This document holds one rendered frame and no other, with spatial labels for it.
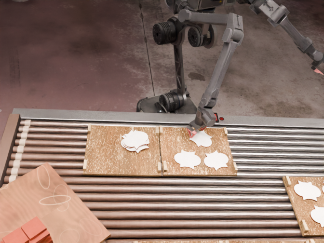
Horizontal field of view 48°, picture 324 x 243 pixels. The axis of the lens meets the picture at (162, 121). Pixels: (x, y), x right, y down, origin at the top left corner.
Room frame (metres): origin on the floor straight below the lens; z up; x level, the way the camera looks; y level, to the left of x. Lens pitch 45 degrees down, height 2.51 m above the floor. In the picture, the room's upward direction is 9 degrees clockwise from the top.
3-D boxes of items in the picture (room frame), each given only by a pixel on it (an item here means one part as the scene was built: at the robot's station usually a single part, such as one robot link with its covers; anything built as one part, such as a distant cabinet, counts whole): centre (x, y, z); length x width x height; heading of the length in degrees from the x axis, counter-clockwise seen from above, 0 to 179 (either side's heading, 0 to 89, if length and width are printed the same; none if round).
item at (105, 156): (1.32, 0.19, 0.93); 0.41 x 0.35 x 0.02; 100
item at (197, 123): (1.51, -0.21, 1.06); 0.10 x 0.07 x 0.07; 140
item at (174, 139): (1.40, -0.22, 0.93); 0.41 x 0.35 x 0.02; 101
